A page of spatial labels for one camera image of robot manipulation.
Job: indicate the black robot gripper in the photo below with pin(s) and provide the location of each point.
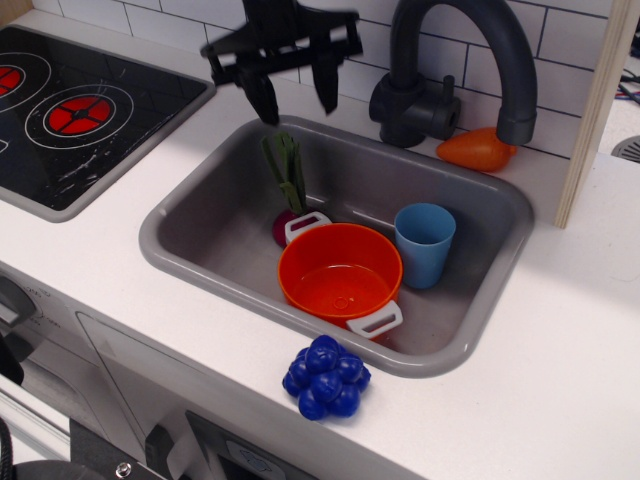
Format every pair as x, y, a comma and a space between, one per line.
280, 36

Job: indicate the purple toy beet green leaves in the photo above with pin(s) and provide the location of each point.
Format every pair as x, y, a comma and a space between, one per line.
283, 155

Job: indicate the grey plastic sink basin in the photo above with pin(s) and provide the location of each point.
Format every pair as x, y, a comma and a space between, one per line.
214, 232

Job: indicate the dark grey toy faucet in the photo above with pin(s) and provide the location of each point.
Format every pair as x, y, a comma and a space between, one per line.
409, 110

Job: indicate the orange toy carrot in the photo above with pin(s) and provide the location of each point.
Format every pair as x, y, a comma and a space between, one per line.
478, 150

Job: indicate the blue plastic cup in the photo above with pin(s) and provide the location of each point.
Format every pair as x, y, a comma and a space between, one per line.
423, 236

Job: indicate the black toy stove top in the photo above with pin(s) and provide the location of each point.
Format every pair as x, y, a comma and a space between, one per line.
75, 119

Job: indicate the blue toy grape bunch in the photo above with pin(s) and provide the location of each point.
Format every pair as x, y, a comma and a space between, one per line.
326, 380

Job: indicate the light wooden side panel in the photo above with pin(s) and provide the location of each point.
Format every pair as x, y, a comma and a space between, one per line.
620, 29

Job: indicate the grey round vent grille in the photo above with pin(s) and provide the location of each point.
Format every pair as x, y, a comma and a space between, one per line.
628, 149

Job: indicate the black oven knob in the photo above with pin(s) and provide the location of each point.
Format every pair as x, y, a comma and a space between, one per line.
16, 305

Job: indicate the orange toy pot white handles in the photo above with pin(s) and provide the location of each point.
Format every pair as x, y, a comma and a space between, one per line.
344, 273

